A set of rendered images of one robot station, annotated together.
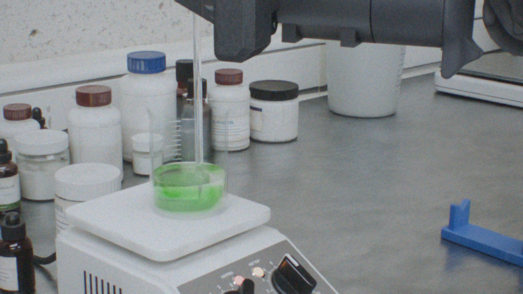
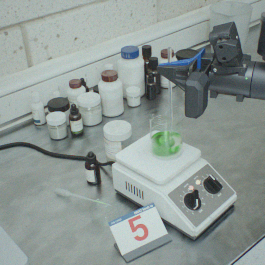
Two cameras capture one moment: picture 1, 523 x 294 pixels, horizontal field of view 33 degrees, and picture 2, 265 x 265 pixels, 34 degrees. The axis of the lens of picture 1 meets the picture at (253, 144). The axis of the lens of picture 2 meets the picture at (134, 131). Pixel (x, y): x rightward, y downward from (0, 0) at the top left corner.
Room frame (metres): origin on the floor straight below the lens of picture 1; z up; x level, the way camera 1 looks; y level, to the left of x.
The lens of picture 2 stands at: (-0.03, 0.07, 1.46)
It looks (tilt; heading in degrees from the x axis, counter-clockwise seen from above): 33 degrees down; 3
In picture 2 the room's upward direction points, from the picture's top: 3 degrees counter-clockwise
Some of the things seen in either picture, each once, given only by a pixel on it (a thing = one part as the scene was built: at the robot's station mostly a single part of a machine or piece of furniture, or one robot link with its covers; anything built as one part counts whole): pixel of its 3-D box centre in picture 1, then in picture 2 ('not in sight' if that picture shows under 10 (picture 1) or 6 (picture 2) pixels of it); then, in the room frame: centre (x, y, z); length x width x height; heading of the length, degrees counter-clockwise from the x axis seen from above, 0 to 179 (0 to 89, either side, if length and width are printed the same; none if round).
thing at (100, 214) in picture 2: not in sight; (104, 211); (0.56, 0.16, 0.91); 0.06 x 0.06 x 0.02
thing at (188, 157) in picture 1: (192, 159); (167, 133); (0.64, 0.05, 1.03); 0.07 x 0.06 x 0.08; 130
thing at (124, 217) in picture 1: (168, 214); (158, 155); (0.63, 0.07, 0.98); 0.12 x 0.12 x 0.01; 48
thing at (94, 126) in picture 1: (95, 135); (110, 92); (0.94, 0.18, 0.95); 0.06 x 0.06 x 0.11
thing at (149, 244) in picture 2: not in sight; (140, 231); (0.50, 0.10, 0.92); 0.09 x 0.06 x 0.04; 122
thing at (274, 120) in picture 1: (272, 110); (187, 64); (1.14, -0.03, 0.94); 0.07 x 0.07 x 0.07
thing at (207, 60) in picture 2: not in sight; (203, 72); (0.61, -0.01, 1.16); 0.09 x 0.02 x 0.04; 159
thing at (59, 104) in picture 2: not in sight; (59, 112); (0.90, 0.30, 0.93); 0.05 x 0.05 x 0.06
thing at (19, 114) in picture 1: (19, 142); (76, 96); (0.95, 0.27, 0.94); 0.05 x 0.05 x 0.09
